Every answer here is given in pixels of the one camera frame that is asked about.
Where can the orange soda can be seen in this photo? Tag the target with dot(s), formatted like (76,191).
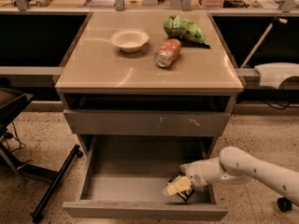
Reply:
(168,52)

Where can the green chip bag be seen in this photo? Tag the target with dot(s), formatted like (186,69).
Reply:
(177,27)

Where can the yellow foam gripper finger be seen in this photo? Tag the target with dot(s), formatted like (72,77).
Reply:
(180,184)

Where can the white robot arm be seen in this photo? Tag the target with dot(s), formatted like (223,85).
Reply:
(235,166)

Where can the black caster wheel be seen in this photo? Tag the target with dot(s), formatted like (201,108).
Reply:
(284,205)

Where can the dark rxbar chocolate bar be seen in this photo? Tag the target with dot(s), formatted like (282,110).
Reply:
(183,192)

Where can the white bowl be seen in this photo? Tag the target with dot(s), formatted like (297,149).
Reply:
(129,40)

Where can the white stick with black grip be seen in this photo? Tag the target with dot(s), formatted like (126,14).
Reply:
(262,38)

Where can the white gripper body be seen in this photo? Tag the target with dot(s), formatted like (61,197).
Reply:
(194,174)

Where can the grey upper drawer front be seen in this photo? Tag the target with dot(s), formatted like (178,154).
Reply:
(146,122)

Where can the open grey lower drawer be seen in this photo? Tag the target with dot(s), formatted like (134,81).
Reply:
(124,177)

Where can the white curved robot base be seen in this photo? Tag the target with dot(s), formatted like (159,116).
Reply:
(274,74)

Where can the black rolling stand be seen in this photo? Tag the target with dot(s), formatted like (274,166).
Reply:
(38,162)

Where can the grey drawer cabinet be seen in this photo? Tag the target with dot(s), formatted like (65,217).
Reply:
(99,76)

